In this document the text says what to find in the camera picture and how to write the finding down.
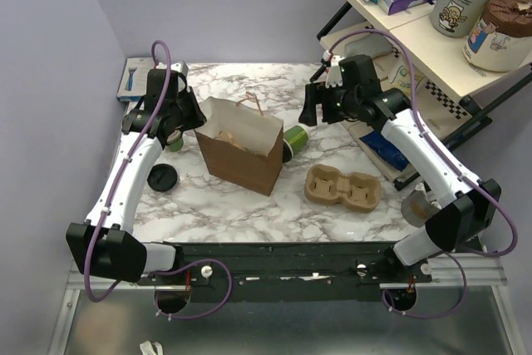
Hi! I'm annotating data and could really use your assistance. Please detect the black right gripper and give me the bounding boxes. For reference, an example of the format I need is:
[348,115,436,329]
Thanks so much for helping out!
[297,80,359,126]

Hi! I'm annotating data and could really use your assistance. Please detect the green paper cup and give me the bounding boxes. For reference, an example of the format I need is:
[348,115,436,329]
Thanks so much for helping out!
[165,131,184,152]
[283,125,309,158]

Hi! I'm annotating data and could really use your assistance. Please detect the brown cardboard cup carrier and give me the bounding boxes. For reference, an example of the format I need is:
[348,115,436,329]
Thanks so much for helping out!
[303,164,382,213]
[215,131,248,151]

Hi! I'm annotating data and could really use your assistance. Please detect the black plastic cup lid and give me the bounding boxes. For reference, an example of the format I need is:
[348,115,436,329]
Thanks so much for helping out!
[283,141,293,163]
[147,164,180,192]

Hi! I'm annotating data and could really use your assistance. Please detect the brown paper bag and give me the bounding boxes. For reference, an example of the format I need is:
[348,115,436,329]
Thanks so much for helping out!
[195,91,283,196]

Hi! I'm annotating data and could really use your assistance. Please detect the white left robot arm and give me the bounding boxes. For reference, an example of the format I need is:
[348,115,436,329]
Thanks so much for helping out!
[66,62,206,284]

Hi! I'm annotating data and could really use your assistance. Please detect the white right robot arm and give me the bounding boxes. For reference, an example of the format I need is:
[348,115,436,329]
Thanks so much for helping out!
[298,54,501,282]

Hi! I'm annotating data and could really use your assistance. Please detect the blue razor package box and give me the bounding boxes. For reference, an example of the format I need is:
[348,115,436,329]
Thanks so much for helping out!
[116,57,154,102]

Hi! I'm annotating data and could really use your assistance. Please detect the blue snack package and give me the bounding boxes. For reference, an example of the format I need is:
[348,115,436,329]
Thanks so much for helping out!
[361,131,409,171]

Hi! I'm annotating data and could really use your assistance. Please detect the grey stone-shaped pouch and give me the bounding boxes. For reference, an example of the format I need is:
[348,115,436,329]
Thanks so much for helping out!
[344,33,393,59]

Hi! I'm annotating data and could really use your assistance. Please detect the white printed mug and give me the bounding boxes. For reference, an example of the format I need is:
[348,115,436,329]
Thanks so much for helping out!
[388,55,427,98]

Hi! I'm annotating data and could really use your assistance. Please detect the beige black folding shelf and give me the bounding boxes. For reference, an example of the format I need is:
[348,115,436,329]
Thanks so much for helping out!
[313,0,532,165]

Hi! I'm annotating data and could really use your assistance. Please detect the white plastic scrap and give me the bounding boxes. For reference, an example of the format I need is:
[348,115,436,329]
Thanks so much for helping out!
[140,341,164,355]

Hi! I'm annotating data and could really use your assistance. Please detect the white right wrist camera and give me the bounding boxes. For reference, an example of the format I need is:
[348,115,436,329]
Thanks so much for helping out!
[323,50,344,88]

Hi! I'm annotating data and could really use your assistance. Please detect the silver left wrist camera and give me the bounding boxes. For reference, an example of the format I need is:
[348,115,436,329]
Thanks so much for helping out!
[155,62,189,76]

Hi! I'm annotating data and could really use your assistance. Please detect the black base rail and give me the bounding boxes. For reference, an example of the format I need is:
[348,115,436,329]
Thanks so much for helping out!
[138,242,432,303]

